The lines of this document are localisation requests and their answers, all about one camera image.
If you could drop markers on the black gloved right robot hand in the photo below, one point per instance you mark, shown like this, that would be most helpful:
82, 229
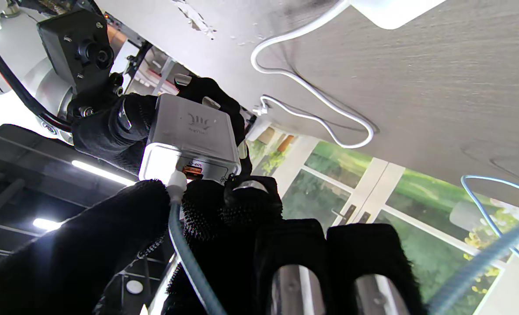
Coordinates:
106, 131

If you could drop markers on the grey USB charger adapter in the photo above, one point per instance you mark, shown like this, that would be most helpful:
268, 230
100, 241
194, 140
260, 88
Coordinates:
189, 131

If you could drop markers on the printed garden window backdrop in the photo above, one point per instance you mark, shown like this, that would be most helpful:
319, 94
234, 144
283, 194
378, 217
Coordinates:
395, 210

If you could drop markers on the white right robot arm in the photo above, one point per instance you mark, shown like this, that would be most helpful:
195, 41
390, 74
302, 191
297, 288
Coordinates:
14, 78

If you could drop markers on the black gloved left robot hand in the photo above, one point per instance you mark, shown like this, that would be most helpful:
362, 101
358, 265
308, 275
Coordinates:
88, 262

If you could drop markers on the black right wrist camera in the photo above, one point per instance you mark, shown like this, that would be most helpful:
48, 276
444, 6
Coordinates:
78, 48

